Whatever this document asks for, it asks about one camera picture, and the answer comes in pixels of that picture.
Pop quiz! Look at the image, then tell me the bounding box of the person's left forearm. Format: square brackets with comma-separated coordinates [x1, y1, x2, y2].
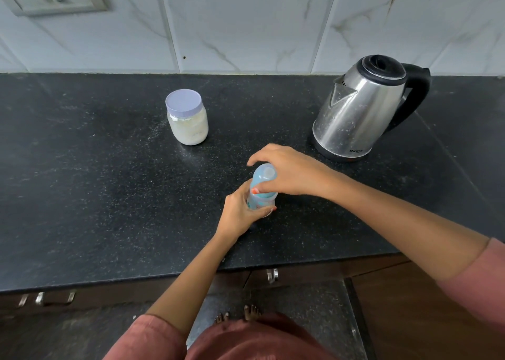
[146, 229, 237, 337]

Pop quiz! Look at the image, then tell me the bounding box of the person's right forearm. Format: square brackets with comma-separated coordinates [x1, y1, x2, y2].
[323, 170, 490, 282]

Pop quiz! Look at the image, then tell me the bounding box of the reddish pink garment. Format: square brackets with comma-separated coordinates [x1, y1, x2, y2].
[103, 237, 505, 360]

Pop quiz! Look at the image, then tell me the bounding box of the clear plastic baby bottle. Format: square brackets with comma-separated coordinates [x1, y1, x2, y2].
[246, 192, 276, 211]

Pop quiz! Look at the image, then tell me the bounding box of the steel electric kettle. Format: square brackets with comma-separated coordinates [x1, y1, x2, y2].
[312, 54, 431, 162]

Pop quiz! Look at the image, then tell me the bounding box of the person's left hand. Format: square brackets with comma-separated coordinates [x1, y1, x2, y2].
[215, 179, 278, 246]

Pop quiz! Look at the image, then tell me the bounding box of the lilac round jar lid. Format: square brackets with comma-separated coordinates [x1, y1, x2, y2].
[165, 89, 203, 116]

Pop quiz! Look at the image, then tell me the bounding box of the dark wooden cabinet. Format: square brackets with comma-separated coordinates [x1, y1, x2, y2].
[0, 253, 505, 360]

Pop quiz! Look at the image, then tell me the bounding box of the blue bottle teat cap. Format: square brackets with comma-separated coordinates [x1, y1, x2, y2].
[249, 163, 278, 201]

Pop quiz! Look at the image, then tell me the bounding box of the person's right hand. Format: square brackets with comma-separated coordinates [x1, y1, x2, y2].
[246, 143, 336, 199]

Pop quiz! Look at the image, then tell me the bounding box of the clear milk powder jar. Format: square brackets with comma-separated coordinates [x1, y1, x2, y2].
[167, 109, 209, 146]

